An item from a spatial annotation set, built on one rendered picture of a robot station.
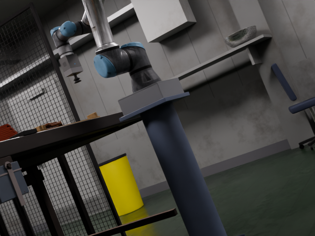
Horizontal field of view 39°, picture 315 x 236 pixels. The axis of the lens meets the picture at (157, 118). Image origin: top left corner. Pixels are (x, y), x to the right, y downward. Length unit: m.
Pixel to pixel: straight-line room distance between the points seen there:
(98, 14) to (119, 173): 3.50
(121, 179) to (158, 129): 3.34
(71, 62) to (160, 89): 0.62
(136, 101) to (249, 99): 3.50
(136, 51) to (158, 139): 0.43
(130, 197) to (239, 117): 1.65
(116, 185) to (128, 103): 3.32
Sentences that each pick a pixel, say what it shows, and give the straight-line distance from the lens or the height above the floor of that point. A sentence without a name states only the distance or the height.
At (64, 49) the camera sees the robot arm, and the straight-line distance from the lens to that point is 2.49.
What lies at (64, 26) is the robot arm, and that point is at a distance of 2.41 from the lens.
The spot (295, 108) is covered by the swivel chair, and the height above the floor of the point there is 0.46.
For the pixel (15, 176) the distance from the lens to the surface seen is 1.65.
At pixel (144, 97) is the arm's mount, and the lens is 2.10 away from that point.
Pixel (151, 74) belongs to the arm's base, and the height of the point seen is 1.01.
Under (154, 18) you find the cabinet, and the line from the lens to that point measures 5.65.
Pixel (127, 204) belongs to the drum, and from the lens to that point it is 5.45.
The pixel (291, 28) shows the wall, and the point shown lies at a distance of 5.38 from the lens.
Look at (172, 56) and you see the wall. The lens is 5.85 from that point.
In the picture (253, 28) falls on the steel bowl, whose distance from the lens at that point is 5.09.
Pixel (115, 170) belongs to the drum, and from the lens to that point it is 5.39.
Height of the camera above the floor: 0.72
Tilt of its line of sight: 2 degrees up
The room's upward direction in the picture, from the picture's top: 22 degrees counter-clockwise
